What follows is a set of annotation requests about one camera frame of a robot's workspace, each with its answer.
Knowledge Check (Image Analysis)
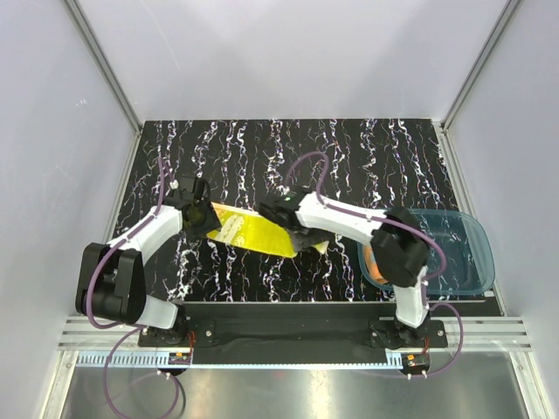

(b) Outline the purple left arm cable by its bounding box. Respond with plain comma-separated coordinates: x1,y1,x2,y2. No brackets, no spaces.
85,155,189,416

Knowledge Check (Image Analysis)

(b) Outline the aluminium frame rail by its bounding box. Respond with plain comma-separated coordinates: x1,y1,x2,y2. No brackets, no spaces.
436,316,534,353

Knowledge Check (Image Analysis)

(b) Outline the yellow patterned towel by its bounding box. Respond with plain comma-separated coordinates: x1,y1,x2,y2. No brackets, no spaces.
205,201,329,259

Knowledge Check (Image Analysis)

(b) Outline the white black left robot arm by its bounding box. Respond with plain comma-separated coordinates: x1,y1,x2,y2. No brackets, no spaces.
75,176,221,346

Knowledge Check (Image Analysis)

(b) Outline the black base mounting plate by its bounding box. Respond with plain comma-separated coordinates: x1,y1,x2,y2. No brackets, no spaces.
138,301,447,350

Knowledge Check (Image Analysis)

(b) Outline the blue translucent plastic tray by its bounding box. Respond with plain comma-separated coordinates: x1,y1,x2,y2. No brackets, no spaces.
356,208,495,296

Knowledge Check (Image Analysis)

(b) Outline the orange polka dot towel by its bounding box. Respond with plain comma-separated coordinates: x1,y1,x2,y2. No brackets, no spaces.
363,246,388,285

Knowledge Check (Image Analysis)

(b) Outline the grey slotted cable duct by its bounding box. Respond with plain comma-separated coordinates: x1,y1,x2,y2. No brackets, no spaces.
76,351,191,368

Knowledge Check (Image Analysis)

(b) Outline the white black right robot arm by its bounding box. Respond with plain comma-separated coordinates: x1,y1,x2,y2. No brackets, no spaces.
258,187,430,348

